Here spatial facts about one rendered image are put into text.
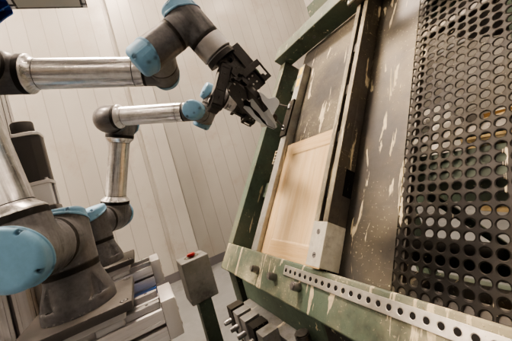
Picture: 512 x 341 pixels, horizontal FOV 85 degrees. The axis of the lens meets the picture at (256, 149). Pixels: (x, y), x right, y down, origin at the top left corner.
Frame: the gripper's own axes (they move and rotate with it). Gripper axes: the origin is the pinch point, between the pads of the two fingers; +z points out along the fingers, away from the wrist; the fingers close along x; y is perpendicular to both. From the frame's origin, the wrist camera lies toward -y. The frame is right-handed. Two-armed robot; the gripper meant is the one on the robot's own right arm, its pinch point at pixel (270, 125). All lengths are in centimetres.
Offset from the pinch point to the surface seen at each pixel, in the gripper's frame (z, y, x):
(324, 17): -14, 83, 39
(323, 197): 28.6, 4.8, 12.8
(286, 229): 37, -3, 37
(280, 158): 21, 23, 53
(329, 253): 37.7, -7.5, 8.3
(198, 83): -85, 162, 378
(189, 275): 30, -39, 68
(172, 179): 2, 21, 350
